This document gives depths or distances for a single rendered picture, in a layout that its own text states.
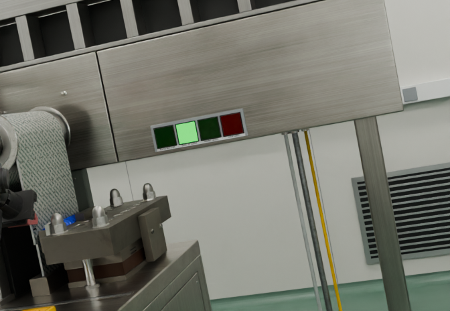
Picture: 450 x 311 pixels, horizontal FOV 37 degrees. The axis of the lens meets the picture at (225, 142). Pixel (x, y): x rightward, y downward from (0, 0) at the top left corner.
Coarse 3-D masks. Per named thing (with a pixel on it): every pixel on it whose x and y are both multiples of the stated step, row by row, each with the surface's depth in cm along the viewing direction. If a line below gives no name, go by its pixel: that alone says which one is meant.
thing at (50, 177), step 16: (32, 160) 155; (48, 160) 162; (64, 160) 170; (32, 176) 154; (48, 176) 161; (64, 176) 168; (48, 192) 159; (64, 192) 167; (48, 208) 158; (64, 208) 166
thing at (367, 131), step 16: (368, 128) 179; (368, 144) 180; (368, 160) 180; (368, 176) 181; (384, 176) 180; (368, 192) 181; (384, 192) 180; (384, 208) 180; (384, 224) 181; (384, 240) 181; (384, 256) 182; (400, 256) 181; (384, 272) 182; (400, 272) 181; (384, 288) 183; (400, 288) 181; (400, 304) 182
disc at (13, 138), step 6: (0, 120) 149; (6, 120) 148; (6, 126) 148; (12, 126) 148; (12, 132) 148; (12, 138) 148; (12, 144) 148; (18, 144) 148; (12, 150) 149; (12, 156) 149; (6, 162) 149; (12, 162) 149; (6, 168) 149
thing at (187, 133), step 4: (180, 124) 173; (184, 124) 173; (188, 124) 173; (192, 124) 173; (180, 128) 174; (184, 128) 173; (188, 128) 173; (192, 128) 173; (180, 132) 174; (184, 132) 173; (188, 132) 173; (192, 132) 173; (180, 136) 174; (184, 136) 174; (188, 136) 173; (192, 136) 173; (196, 136) 173; (180, 140) 174; (184, 140) 174; (188, 140) 173; (192, 140) 173; (196, 140) 173
